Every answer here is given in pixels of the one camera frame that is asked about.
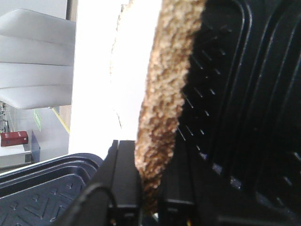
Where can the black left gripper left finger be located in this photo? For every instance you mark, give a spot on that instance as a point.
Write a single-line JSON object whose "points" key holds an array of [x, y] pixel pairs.
{"points": [[113, 196]]}

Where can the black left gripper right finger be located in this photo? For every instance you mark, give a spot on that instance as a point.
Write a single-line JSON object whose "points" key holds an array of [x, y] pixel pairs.
{"points": [[191, 194]]}

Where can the green breakfast maker lid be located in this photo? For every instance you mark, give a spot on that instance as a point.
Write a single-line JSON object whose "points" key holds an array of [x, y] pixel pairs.
{"points": [[242, 117]]}

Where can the white bread slice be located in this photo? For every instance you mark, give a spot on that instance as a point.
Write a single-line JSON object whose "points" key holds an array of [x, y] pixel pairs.
{"points": [[150, 60]]}

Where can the red bin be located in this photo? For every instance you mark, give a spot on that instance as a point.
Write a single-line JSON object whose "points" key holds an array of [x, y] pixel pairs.
{"points": [[13, 138]]}

